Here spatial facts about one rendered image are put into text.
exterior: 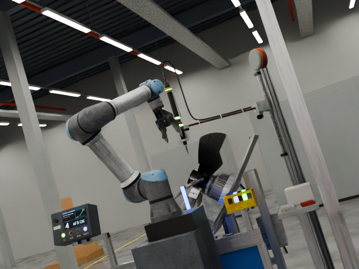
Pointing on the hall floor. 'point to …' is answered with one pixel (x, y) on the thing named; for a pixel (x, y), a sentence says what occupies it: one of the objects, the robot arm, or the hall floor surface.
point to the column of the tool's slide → (295, 167)
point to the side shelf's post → (310, 241)
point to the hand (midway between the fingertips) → (174, 137)
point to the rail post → (265, 256)
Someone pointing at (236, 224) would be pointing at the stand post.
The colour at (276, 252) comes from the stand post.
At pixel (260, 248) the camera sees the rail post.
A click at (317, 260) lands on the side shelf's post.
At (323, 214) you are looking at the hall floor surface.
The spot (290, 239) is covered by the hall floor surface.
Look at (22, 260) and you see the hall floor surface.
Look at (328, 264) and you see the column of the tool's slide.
